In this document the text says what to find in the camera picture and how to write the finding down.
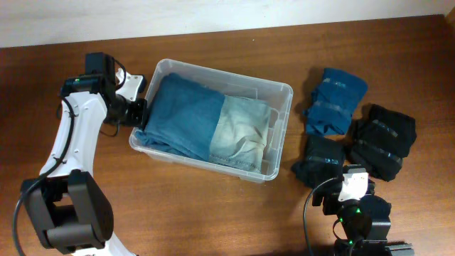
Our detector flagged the small black taped cloth bundle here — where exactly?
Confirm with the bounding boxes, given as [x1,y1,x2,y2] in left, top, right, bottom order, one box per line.
[291,135,346,188]

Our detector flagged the dark blue jeans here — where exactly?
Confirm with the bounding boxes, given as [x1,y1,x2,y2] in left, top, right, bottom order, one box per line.
[136,73,225,161]

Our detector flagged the large black taped cloth bundle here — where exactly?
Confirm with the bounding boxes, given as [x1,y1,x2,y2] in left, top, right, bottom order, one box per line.
[348,104,417,181]

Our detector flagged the blue taped cloth bundle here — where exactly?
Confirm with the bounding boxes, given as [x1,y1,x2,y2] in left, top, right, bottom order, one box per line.
[304,68,368,137]

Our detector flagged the clear plastic storage bin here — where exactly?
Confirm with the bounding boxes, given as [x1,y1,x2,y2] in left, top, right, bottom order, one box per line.
[129,58,294,183]

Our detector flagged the light blue jeans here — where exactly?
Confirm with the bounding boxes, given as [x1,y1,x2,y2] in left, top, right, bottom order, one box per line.
[208,96,271,173]

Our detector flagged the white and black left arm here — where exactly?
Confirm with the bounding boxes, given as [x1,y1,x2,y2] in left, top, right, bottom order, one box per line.
[12,53,148,255]

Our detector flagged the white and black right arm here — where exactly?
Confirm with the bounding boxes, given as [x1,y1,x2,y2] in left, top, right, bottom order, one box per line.
[312,165,415,256]

